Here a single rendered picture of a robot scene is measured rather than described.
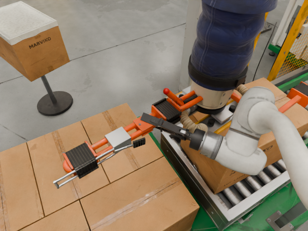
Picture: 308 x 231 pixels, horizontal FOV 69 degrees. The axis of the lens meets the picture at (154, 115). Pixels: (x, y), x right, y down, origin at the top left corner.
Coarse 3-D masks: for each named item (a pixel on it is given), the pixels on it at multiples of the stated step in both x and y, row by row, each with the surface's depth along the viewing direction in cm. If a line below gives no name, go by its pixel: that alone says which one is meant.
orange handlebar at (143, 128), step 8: (184, 96) 92; (200, 96) 92; (232, 96) 93; (296, 96) 94; (184, 104) 88; (192, 104) 90; (288, 104) 90; (152, 112) 85; (136, 120) 82; (128, 128) 80; (136, 128) 82; (144, 128) 79; (152, 128) 81; (136, 136) 78; (96, 144) 74; (104, 144) 76; (104, 152) 73; (64, 160) 71; (64, 168) 69
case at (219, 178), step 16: (256, 80) 144; (240, 96) 134; (288, 112) 126; (304, 112) 126; (304, 128) 125; (272, 144) 118; (192, 160) 147; (208, 160) 126; (272, 160) 143; (208, 176) 133; (224, 176) 118; (240, 176) 134
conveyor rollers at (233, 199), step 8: (304, 136) 167; (176, 144) 159; (184, 152) 156; (280, 160) 151; (272, 168) 147; (200, 176) 143; (248, 176) 143; (264, 176) 143; (240, 184) 140; (256, 184) 140; (224, 192) 138; (232, 192) 136; (240, 192) 139; (248, 192) 136; (232, 200) 134
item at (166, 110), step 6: (156, 102) 87; (162, 102) 88; (168, 102) 88; (174, 102) 86; (156, 108) 86; (162, 108) 86; (168, 108) 86; (174, 108) 86; (180, 108) 84; (156, 114) 84; (162, 114) 82; (168, 114) 84; (174, 114) 84; (180, 114) 84; (168, 120) 81; (174, 120) 85; (180, 120) 87
